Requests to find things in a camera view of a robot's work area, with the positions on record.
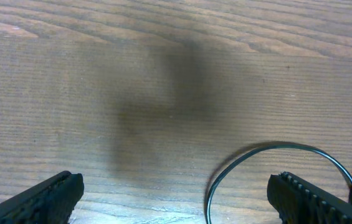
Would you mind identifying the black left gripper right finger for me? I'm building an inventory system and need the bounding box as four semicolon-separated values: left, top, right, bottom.
267;172;352;224

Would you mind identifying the black cable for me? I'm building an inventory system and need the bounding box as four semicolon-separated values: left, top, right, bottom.
204;132;352;224

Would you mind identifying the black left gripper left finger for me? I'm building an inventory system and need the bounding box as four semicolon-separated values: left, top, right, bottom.
0;170;84;224

